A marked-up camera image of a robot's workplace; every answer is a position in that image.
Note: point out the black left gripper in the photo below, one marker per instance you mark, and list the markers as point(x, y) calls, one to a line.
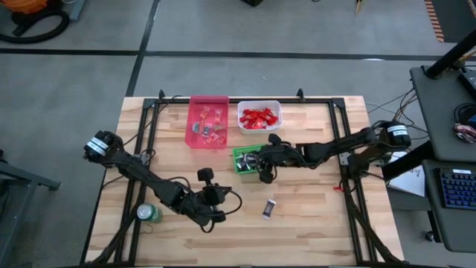
point(208, 197)

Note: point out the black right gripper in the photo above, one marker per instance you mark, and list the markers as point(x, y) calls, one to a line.
point(282, 156)

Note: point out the clear blue candy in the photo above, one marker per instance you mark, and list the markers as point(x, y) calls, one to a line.
point(196, 127)

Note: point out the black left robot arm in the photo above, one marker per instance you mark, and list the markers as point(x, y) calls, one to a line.
point(148, 178)

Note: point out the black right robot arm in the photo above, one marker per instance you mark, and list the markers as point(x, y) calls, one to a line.
point(353, 145)

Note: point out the clear wrapped orange candy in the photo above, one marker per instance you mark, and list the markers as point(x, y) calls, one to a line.
point(205, 111)

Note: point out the green plastic basket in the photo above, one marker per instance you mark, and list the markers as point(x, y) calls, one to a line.
point(236, 169)

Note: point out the white plastic bin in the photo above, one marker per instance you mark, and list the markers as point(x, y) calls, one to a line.
point(260, 103)

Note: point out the pink plastic tray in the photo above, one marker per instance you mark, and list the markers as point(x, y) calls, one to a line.
point(217, 101)

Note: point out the green soda can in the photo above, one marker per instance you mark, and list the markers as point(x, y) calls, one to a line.
point(150, 213)

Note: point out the grey metal mounting plate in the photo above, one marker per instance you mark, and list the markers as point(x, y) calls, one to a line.
point(344, 159)

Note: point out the small red tag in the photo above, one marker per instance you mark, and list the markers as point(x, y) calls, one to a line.
point(338, 188)

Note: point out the black desk crossbar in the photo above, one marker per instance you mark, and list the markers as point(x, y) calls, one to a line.
point(405, 165)

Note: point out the white paper sheet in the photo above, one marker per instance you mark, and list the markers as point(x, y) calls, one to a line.
point(409, 182)

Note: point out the black floor object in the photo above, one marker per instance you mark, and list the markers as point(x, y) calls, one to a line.
point(253, 2)

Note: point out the wooden stick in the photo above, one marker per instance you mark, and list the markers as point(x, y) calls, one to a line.
point(360, 5)

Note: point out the grey desk top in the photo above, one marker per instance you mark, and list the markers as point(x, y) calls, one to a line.
point(439, 104)

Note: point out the black desk caster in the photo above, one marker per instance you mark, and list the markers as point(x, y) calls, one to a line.
point(430, 236)

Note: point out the black backlit keyboard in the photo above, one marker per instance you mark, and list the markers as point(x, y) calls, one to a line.
point(459, 190)

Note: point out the grey metal table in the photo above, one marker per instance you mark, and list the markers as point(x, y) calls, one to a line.
point(22, 178)

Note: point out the grey desk with keyboard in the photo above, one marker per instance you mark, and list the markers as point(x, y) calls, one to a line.
point(457, 231)

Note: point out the black mat with striped edge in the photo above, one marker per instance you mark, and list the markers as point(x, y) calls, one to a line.
point(457, 18)

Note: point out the orange shop vacuum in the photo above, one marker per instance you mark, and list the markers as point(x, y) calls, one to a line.
point(29, 5)

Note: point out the black frame clamp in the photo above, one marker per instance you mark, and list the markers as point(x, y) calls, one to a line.
point(300, 95)
point(161, 94)

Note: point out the black aluminium table frame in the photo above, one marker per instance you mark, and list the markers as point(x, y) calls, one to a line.
point(316, 100)

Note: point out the black diagonal frame strut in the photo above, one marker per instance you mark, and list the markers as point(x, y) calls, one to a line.
point(111, 245)
point(368, 230)

